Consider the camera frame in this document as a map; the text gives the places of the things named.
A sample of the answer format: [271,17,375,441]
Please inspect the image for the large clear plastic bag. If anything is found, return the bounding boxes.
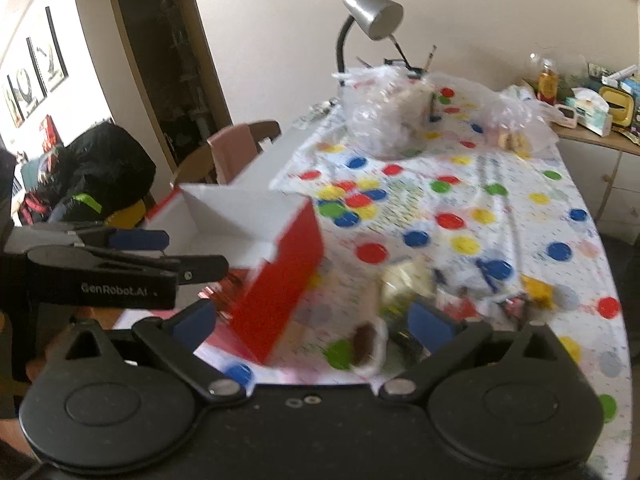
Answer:
[334,62,441,158]

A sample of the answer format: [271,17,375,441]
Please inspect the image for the yellow plastic container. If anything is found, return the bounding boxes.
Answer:
[599,86,637,128]

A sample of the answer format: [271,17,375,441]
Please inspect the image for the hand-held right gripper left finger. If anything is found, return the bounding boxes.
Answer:
[47,300,248,403]

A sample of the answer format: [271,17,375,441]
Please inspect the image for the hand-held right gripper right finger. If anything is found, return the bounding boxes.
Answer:
[378,300,576,403]

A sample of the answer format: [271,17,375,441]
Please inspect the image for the red and black backpack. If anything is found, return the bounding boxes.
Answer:
[20,190,52,226]

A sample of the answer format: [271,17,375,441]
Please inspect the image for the pale yellow snack packet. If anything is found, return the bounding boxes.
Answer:
[377,257,436,302]

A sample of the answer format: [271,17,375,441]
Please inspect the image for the red and white cardboard box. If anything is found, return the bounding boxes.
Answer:
[145,182,326,366]

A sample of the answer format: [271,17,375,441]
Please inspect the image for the black jacket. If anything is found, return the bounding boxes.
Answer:
[37,122,157,223]

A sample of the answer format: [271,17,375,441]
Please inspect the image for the white and brown snack packet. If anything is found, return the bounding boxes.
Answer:
[350,320,391,373]

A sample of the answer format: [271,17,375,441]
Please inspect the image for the white sideboard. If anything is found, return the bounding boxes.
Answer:
[550,120,640,236]

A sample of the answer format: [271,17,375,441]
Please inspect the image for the large framed wall picture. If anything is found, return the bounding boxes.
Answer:
[27,6,69,96]

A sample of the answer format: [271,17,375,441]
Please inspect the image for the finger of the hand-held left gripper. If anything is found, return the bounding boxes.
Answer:
[100,252,230,285]
[75,226,171,255]

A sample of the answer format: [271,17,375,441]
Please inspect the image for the balloon print tablecloth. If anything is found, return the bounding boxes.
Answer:
[190,72,633,480]

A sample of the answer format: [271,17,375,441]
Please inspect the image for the dark display cabinet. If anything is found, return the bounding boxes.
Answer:
[102,0,233,171]

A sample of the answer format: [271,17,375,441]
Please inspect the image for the wooden chair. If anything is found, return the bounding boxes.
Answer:
[172,120,283,186]

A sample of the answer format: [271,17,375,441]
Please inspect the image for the clear glass jar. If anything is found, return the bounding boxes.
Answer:
[524,52,551,81]

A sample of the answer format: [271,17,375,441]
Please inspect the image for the orange liquid bottle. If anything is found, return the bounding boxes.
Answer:
[537,57,560,106]

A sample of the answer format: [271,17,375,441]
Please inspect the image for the pink cloth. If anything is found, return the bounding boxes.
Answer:
[207,124,258,186]

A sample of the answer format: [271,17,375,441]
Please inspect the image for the pen holder with brushes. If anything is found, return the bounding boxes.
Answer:
[385,45,441,82]

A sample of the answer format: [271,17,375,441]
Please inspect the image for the yellow seat cushion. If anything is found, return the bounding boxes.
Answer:
[102,200,151,229]

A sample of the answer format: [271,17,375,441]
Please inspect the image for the silver desk lamp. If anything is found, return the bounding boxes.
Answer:
[332,0,405,88]

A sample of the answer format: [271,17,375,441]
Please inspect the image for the tissue box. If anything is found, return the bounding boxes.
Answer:
[570,87,614,136]

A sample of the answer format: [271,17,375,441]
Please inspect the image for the clear plastic bag with cookies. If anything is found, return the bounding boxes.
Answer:
[480,87,563,158]

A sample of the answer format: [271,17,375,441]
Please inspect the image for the blue and white snack packet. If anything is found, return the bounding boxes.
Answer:
[435,260,516,301]

